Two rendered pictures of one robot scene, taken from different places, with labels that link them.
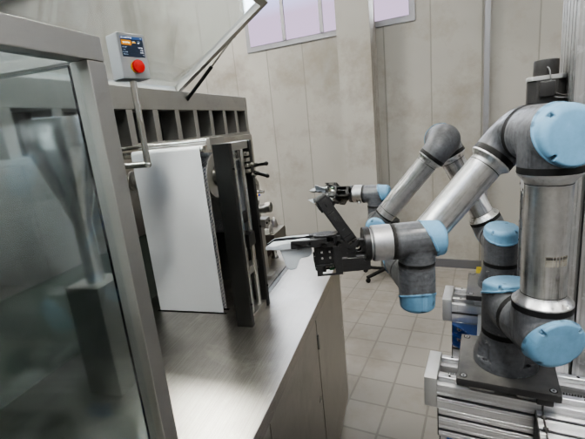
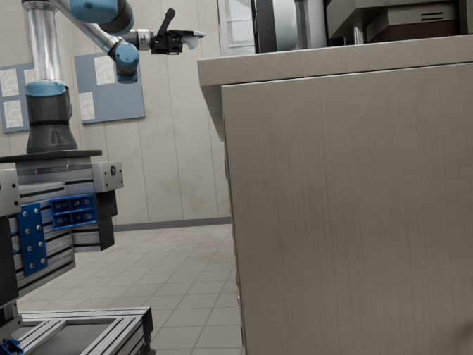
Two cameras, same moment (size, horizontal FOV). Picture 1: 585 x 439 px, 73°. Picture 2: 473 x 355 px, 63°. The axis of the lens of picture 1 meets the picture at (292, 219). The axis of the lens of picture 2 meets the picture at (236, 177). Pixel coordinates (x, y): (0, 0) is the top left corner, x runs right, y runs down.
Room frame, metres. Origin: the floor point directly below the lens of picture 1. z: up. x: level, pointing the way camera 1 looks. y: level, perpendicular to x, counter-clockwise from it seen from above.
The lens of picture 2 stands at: (2.28, -0.36, 0.76)
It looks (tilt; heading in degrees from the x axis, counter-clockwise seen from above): 4 degrees down; 161
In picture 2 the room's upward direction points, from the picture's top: 6 degrees counter-clockwise
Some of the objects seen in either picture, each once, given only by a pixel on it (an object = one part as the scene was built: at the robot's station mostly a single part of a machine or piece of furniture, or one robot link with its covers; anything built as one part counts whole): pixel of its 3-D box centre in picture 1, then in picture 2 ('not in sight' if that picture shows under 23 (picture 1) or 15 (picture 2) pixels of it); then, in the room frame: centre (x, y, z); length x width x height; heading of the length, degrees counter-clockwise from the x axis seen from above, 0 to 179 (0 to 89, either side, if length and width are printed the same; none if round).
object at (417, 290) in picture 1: (414, 281); (126, 66); (0.80, -0.25, 1.12); 0.11 x 0.08 x 0.11; 179
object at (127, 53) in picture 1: (130, 57); not in sight; (1.00, 0.34, 1.66); 0.07 x 0.07 x 0.10; 50
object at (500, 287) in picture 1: (508, 303); (46, 101); (0.90, -0.52, 0.98); 0.13 x 0.12 x 0.14; 179
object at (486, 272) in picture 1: (500, 273); not in sight; (1.35, -0.74, 0.87); 0.15 x 0.15 x 0.10
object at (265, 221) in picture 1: (263, 239); (309, 20); (1.47, 0.12, 1.05); 0.06 x 0.05 x 0.31; 73
